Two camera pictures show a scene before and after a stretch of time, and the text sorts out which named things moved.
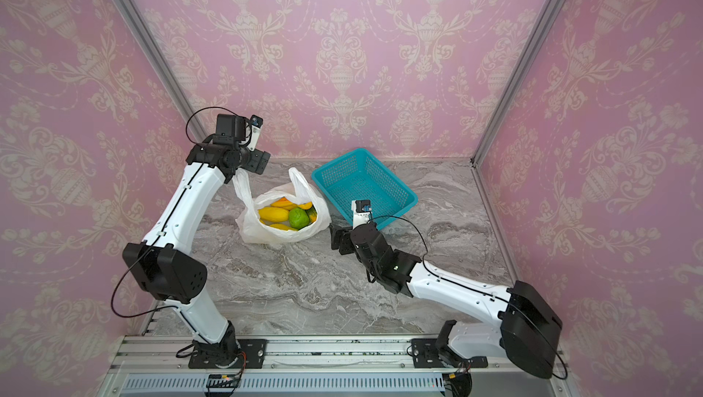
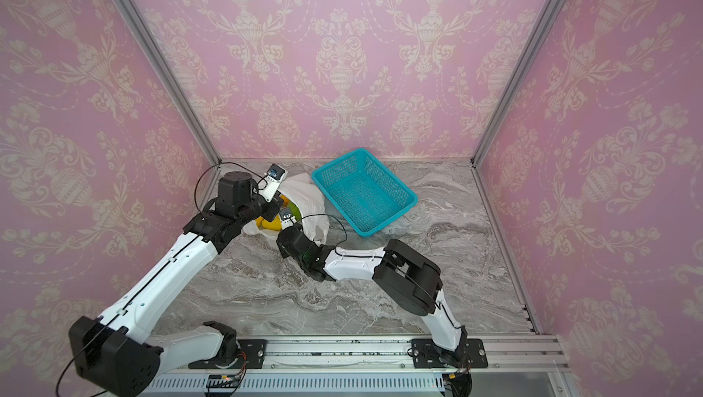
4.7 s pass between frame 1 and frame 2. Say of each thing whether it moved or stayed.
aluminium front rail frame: stayed
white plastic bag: moved
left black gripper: moved
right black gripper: moved
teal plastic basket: stayed
